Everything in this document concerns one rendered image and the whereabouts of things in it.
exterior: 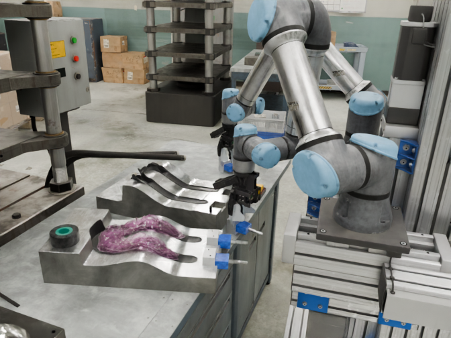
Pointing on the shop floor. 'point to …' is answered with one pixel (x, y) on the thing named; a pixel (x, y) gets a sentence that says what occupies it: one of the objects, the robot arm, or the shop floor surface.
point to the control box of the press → (66, 66)
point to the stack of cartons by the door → (122, 62)
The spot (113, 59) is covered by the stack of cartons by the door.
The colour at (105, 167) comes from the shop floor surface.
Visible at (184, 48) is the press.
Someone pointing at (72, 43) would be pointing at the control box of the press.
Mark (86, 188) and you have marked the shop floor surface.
